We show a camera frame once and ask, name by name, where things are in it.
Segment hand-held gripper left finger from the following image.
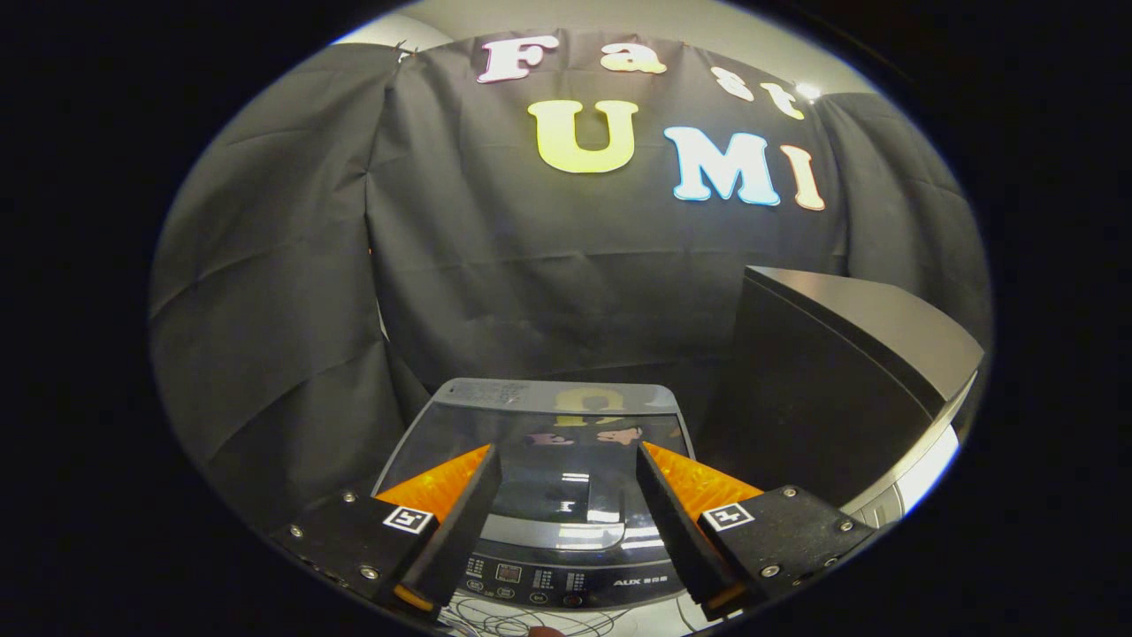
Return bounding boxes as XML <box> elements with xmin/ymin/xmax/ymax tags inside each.
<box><xmin>268</xmin><ymin>445</ymin><xmax>502</xmax><ymax>625</ymax></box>

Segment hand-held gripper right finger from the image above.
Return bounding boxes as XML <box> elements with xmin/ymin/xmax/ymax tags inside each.
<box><xmin>637</xmin><ymin>441</ymin><xmax>885</xmax><ymax>622</ymax></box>

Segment dark washing machine lid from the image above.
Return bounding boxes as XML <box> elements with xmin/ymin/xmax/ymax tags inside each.
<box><xmin>373</xmin><ymin>379</ymin><xmax>695</xmax><ymax>554</ymax></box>

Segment grey washing machine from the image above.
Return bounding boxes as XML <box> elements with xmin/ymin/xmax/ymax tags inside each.
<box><xmin>373</xmin><ymin>379</ymin><xmax>700</xmax><ymax>611</ymax></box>

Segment grey cabinet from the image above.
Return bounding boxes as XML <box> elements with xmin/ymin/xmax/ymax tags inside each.
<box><xmin>699</xmin><ymin>265</ymin><xmax>985</xmax><ymax>532</ymax></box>

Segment black backdrop cloth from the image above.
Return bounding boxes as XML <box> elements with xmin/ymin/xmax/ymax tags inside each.
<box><xmin>149</xmin><ymin>31</ymin><xmax>993</xmax><ymax>532</ymax></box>

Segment black floor cables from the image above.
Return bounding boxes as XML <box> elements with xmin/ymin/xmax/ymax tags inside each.
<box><xmin>438</xmin><ymin>593</ymin><xmax>708</xmax><ymax>637</ymax></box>

